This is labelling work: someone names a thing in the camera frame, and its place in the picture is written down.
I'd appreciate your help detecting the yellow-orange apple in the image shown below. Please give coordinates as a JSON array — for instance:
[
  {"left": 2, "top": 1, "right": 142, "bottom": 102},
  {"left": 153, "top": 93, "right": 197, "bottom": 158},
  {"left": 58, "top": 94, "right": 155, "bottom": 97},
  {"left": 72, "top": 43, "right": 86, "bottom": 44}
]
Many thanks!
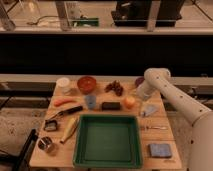
[{"left": 124, "top": 96, "right": 136, "bottom": 109}]

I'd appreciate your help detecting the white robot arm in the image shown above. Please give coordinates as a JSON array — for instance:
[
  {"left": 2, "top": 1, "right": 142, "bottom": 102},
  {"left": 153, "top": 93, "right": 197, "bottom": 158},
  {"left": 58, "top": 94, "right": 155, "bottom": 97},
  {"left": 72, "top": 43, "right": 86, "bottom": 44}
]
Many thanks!
[{"left": 136, "top": 68, "right": 213, "bottom": 171}]

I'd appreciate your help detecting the bunch of dark grapes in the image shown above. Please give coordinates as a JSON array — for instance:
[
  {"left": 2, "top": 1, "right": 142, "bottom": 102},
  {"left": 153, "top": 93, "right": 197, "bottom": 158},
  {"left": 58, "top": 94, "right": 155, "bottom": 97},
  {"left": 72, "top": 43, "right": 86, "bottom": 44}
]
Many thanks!
[{"left": 105, "top": 81, "right": 123, "bottom": 96}]

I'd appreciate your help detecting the black rectangular sponge block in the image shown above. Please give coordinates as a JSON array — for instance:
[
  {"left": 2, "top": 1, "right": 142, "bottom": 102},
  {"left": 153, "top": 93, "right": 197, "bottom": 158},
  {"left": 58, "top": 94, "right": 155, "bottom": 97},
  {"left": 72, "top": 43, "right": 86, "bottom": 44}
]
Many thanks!
[{"left": 101, "top": 102, "right": 121, "bottom": 110}]

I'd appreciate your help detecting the orange-red bowl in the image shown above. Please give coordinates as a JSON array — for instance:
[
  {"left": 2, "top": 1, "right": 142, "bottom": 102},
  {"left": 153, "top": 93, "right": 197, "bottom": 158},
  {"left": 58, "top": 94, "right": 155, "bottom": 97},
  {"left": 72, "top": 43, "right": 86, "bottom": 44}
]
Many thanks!
[{"left": 77, "top": 76, "right": 96, "bottom": 94}]

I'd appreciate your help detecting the light blue cup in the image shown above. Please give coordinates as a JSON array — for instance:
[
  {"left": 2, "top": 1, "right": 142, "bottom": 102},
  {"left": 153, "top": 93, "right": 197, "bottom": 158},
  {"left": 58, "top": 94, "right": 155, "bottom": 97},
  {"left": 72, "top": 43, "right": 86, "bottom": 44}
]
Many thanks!
[{"left": 85, "top": 95, "right": 96, "bottom": 110}]

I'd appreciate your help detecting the purple bowl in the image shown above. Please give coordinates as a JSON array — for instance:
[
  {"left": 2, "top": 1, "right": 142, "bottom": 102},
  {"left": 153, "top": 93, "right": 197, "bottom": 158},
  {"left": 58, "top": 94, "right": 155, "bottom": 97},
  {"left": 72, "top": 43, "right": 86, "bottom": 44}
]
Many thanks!
[{"left": 135, "top": 77, "right": 144, "bottom": 88}]

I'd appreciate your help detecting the orange carrot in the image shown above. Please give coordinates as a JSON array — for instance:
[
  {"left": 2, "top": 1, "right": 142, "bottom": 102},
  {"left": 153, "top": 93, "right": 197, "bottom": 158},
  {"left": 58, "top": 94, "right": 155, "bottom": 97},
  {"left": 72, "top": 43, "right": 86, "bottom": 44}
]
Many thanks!
[{"left": 53, "top": 98, "right": 76, "bottom": 107}]

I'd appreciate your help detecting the crumpled light blue cloth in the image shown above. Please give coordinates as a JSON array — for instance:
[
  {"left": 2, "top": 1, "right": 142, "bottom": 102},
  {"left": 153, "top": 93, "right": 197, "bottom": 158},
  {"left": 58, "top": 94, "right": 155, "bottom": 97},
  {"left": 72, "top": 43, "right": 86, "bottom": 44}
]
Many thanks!
[{"left": 140, "top": 104, "right": 158, "bottom": 117}]

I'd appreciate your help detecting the silver fork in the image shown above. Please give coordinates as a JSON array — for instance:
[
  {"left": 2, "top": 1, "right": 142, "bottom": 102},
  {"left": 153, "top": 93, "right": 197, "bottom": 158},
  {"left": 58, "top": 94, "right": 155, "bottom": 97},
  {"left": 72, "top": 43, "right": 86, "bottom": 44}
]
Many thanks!
[{"left": 140, "top": 126, "right": 168, "bottom": 130}]

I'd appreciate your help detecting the green plastic tray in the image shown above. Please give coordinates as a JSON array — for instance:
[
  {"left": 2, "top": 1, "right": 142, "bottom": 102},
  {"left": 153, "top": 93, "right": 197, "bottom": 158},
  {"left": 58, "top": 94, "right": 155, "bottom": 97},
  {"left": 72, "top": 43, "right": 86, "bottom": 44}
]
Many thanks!
[{"left": 73, "top": 115, "right": 143, "bottom": 169}]

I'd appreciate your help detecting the green board on shelf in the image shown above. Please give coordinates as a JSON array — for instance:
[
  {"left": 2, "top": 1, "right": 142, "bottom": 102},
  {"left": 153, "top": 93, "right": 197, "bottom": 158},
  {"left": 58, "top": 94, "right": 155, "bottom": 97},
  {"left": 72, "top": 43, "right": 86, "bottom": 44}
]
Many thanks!
[{"left": 72, "top": 18, "right": 99, "bottom": 27}]

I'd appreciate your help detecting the small black square tin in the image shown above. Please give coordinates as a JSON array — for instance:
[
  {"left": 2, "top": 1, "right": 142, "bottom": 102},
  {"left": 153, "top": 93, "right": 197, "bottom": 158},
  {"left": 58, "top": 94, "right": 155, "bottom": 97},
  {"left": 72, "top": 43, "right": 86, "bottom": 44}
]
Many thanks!
[{"left": 44, "top": 120, "right": 58, "bottom": 132}]

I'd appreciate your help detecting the black machine on shelf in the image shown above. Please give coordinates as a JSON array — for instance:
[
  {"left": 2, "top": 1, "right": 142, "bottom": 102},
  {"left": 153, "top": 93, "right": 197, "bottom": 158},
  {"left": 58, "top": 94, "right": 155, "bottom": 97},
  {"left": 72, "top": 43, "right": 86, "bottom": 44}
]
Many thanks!
[{"left": 111, "top": 0, "right": 185, "bottom": 27}]

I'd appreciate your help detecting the small metal cup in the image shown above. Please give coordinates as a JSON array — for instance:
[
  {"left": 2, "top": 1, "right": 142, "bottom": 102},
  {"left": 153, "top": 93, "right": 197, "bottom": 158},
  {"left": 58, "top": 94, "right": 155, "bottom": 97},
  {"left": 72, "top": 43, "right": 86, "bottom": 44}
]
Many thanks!
[{"left": 38, "top": 136, "right": 54, "bottom": 153}]

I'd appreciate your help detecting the blue folded cloth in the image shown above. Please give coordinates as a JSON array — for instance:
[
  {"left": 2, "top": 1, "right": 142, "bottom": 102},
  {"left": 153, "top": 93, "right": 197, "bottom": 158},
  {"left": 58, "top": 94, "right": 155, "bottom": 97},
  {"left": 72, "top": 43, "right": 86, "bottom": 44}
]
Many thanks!
[{"left": 148, "top": 143, "right": 172, "bottom": 158}]

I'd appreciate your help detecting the black handled knife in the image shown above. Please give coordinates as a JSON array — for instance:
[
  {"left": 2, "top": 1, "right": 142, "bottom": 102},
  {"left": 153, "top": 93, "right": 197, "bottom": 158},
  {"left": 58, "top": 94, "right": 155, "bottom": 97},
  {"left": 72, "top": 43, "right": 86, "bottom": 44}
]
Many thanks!
[{"left": 48, "top": 105, "right": 83, "bottom": 120}]

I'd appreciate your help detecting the black chair frame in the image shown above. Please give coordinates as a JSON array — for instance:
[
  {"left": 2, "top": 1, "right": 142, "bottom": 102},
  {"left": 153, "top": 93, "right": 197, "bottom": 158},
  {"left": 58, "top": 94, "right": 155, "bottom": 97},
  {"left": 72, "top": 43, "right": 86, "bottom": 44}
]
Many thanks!
[{"left": 0, "top": 129, "right": 38, "bottom": 171}]

